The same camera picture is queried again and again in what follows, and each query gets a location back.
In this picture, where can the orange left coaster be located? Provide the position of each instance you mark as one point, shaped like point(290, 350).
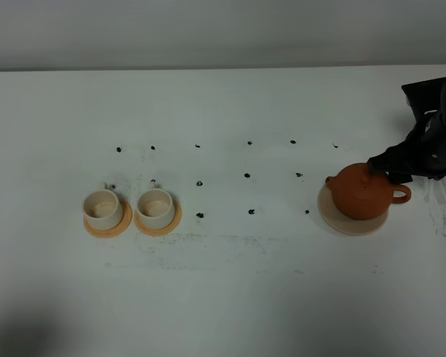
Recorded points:
point(115, 231)

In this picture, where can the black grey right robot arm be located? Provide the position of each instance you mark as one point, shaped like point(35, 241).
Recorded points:
point(423, 151)

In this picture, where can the orange coaster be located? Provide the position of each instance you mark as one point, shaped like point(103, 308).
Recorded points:
point(162, 231)
point(115, 231)

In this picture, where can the orange right coaster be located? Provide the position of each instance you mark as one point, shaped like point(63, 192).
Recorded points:
point(162, 231)

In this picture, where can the white right teacup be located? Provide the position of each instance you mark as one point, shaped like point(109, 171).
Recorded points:
point(155, 208)

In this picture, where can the white left teacup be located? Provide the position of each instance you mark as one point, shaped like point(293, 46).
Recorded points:
point(102, 209)

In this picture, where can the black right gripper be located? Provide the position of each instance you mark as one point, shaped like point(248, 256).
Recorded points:
point(425, 156)

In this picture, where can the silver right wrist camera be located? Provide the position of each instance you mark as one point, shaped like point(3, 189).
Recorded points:
point(424, 97)

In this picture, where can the cream teapot saucer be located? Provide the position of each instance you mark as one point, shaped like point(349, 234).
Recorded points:
point(343, 224)

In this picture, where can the brown clay teapot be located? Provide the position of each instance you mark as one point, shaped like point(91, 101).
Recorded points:
point(362, 195)

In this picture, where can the white teacup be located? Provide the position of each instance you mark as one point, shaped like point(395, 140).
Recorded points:
point(155, 208)
point(102, 209)

